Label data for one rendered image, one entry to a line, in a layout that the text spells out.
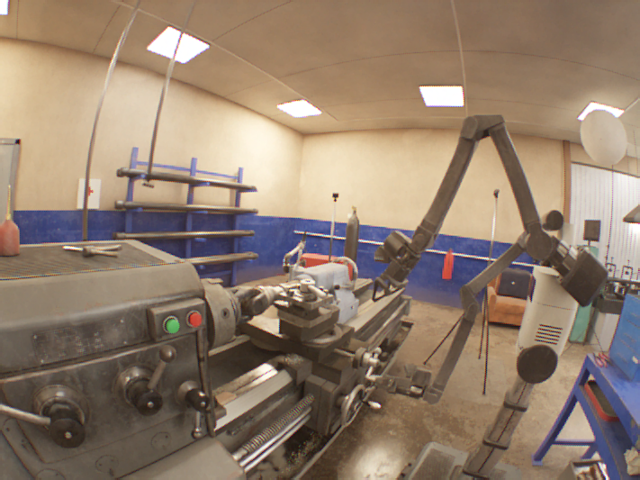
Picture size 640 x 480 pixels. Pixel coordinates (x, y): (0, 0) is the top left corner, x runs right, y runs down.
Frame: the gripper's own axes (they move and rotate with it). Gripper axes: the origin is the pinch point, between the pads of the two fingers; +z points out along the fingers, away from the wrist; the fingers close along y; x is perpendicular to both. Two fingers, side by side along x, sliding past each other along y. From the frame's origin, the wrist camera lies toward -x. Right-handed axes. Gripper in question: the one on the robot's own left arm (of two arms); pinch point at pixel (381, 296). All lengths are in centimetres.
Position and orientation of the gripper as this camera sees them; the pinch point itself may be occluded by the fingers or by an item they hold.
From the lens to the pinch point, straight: 92.3
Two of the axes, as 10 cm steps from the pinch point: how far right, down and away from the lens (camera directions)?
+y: -6.5, 0.2, -7.6
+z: -4.6, 7.9, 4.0
